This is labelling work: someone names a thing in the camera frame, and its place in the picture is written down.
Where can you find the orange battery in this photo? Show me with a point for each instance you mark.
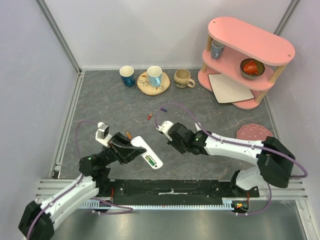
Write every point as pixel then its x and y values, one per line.
pixel 128 135

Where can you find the patterned dark bowl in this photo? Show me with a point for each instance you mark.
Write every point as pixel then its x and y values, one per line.
pixel 260 65

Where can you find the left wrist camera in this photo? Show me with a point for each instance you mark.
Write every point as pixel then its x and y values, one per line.
pixel 102 134

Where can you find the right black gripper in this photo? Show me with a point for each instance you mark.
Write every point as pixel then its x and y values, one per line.
pixel 174 137

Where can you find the white cable duct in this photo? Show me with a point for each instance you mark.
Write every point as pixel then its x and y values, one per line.
pixel 97 205

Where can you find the dark blue mug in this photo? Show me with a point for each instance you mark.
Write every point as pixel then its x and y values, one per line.
pixel 127 75

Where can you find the beige floral saucer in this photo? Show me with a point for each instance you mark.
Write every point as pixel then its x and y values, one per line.
pixel 145 87

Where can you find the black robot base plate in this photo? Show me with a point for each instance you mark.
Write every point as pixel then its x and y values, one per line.
pixel 173 192

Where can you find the red cup in bowl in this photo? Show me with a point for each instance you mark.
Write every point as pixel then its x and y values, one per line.
pixel 250 68

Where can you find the white square plate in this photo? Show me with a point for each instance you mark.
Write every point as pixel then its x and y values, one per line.
pixel 226 90

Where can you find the light blue mug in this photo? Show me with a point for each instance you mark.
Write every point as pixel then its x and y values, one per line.
pixel 154 76

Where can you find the pink three-tier shelf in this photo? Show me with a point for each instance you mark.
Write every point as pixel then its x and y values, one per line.
pixel 232 43

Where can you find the white remote control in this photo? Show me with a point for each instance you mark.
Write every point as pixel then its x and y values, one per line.
pixel 138 141

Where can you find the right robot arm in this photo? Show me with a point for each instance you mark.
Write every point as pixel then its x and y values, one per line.
pixel 272 161

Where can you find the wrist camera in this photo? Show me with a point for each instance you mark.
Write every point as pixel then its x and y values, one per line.
pixel 164 127
pixel 102 134

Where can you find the beige ceramic mug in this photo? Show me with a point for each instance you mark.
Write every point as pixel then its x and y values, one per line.
pixel 182 79

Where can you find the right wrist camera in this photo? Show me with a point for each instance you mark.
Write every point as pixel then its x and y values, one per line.
pixel 164 127

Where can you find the green battery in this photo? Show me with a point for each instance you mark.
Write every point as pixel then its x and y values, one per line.
pixel 150 160

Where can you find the grey mug on shelf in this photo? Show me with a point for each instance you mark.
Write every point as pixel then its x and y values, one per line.
pixel 216 49

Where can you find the pink dotted plate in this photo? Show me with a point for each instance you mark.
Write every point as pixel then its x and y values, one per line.
pixel 253 132

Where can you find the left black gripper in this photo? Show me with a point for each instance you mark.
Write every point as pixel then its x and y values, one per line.
pixel 123 144

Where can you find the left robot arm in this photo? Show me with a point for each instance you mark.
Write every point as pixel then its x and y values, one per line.
pixel 40 220

